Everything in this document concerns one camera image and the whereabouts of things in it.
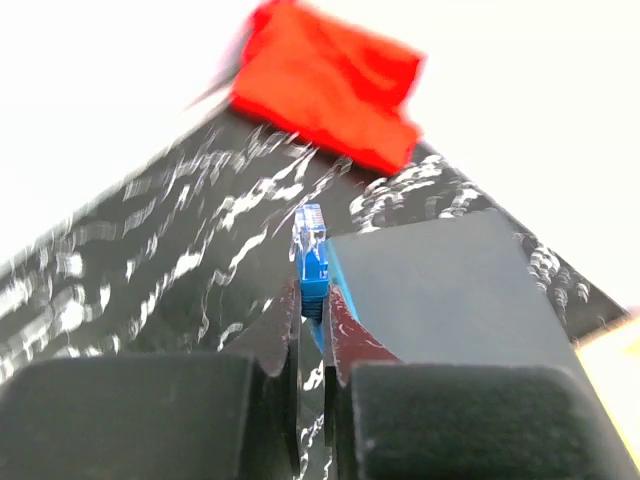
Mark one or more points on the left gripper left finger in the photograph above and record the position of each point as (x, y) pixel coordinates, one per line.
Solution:
(270, 433)

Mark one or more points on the wooden drying rack frame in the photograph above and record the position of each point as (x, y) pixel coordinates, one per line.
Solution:
(611, 361)

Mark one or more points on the red folded cloth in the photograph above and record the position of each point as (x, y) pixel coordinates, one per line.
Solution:
(337, 86)

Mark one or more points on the dark blue network switch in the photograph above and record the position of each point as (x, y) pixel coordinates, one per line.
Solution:
(488, 385)

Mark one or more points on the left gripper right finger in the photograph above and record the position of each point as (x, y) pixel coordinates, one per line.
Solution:
(346, 342)

